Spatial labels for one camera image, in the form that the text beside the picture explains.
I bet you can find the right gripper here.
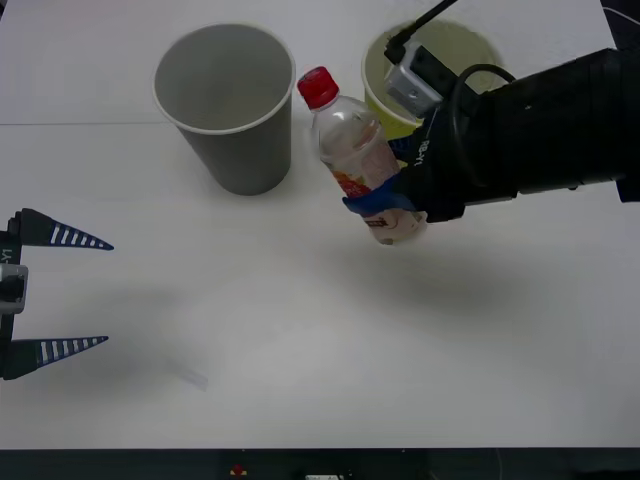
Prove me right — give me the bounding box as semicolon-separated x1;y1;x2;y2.
342;84;520;225

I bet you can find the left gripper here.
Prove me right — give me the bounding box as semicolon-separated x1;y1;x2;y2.
0;208;115;382

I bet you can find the clear bottle with red cap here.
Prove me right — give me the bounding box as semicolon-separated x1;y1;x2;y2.
296;65;429;247

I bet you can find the yellow-green plastic waste bin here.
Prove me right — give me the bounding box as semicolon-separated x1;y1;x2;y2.
360;19;504;141

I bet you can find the grey plastic waste bin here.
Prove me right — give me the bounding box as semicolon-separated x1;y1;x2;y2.
152;22;296;197

